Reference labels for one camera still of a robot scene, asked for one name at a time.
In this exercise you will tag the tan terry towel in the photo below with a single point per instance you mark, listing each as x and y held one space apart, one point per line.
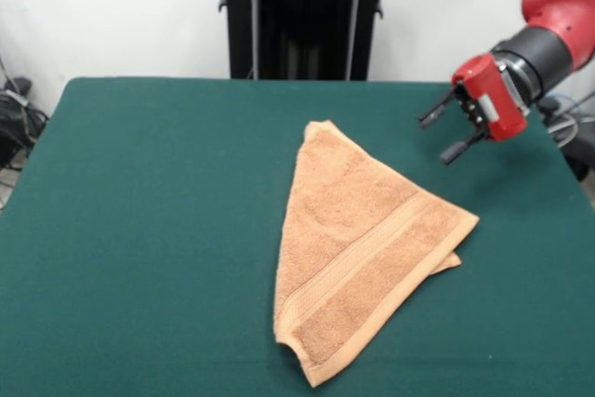
353 229

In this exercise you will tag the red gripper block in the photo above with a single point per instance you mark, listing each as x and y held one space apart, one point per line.
493 90

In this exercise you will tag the dark green table cloth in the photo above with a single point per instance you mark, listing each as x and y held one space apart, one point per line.
139 229

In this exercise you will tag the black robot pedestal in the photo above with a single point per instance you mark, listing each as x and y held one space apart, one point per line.
302 20

